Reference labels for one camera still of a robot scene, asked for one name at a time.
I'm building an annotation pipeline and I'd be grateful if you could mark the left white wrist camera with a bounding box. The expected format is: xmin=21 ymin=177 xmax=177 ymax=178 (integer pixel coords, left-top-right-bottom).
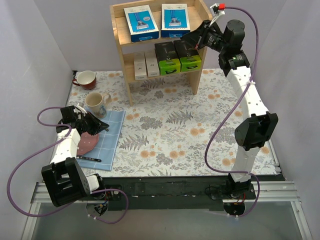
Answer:
xmin=74 ymin=102 xmax=88 ymax=115

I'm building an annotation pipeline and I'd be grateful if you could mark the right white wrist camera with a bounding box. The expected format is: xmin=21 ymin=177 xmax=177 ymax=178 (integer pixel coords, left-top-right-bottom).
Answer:
xmin=209 ymin=3 xmax=226 ymax=27

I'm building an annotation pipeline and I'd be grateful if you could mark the white Harry's razor box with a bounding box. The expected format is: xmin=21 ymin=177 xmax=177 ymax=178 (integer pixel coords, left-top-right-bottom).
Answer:
xmin=144 ymin=49 xmax=160 ymax=77

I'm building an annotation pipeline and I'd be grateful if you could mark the long white Harry's box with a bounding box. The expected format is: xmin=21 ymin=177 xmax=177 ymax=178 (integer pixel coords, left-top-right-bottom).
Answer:
xmin=134 ymin=51 xmax=147 ymax=81

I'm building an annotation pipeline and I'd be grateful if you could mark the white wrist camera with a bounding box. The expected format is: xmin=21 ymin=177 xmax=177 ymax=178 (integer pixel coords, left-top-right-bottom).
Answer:
xmin=209 ymin=3 xmax=226 ymax=27
xmin=74 ymin=102 xmax=88 ymax=115

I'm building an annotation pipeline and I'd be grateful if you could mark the aluminium rail frame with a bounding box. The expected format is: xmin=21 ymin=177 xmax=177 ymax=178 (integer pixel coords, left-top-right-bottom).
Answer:
xmin=22 ymin=181 xmax=313 ymax=240

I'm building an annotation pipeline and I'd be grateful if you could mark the wooden two-tier shelf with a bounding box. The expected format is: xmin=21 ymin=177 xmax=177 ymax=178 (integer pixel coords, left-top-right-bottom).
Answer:
xmin=110 ymin=0 xmax=212 ymax=106

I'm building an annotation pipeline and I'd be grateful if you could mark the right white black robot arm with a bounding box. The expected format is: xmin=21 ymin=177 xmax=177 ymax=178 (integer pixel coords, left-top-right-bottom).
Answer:
xmin=182 ymin=19 xmax=279 ymax=199

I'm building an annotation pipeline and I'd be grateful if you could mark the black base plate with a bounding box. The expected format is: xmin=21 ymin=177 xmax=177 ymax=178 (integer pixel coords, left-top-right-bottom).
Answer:
xmin=77 ymin=178 xmax=257 ymax=212

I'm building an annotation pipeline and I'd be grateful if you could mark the blue Harry's razor pack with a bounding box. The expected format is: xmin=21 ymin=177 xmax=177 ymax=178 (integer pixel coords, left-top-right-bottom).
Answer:
xmin=124 ymin=5 xmax=160 ymax=43
xmin=160 ymin=3 xmax=191 ymax=38

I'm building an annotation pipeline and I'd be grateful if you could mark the cream ceramic mug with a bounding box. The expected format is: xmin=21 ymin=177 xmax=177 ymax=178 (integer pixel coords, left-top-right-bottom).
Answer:
xmin=85 ymin=92 xmax=112 ymax=119

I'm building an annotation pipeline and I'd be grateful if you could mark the green black Gillette razor box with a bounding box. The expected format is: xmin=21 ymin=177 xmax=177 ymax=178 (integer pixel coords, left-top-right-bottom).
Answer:
xmin=154 ymin=41 xmax=181 ymax=76
xmin=173 ymin=40 xmax=202 ymax=72

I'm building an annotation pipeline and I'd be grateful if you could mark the knife with wooden handle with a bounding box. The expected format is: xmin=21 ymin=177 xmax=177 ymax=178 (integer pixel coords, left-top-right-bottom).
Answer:
xmin=76 ymin=155 xmax=102 ymax=163

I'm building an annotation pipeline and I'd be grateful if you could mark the blue checked cloth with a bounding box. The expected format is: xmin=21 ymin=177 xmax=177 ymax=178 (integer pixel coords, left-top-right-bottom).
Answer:
xmin=77 ymin=110 xmax=126 ymax=171

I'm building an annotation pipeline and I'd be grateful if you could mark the pink dotted plate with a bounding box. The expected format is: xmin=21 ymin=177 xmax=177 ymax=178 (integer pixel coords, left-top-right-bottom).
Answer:
xmin=77 ymin=132 xmax=99 ymax=156

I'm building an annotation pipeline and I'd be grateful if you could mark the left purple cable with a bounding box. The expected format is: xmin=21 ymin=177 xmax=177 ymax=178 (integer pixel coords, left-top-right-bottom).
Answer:
xmin=6 ymin=106 xmax=130 ymax=225

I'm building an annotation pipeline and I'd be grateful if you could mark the red ceramic mug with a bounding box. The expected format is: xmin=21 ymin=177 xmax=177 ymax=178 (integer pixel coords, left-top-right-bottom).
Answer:
xmin=72 ymin=70 xmax=97 ymax=90

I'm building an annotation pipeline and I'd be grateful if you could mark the purple cable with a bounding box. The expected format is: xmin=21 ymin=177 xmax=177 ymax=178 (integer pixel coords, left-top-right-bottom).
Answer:
xmin=204 ymin=6 xmax=261 ymax=218
xmin=6 ymin=106 xmax=130 ymax=225

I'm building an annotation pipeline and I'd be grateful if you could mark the floral patterned tablecloth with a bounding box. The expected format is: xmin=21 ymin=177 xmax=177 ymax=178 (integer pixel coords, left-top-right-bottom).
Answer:
xmin=47 ymin=68 xmax=278 ymax=178

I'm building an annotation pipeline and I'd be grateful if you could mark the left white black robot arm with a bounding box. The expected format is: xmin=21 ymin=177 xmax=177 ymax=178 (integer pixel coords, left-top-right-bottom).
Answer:
xmin=41 ymin=104 xmax=109 ymax=207

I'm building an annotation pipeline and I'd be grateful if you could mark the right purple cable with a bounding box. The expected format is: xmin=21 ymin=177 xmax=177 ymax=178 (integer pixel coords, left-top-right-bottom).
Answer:
xmin=204 ymin=6 xmax=261 ymax=218

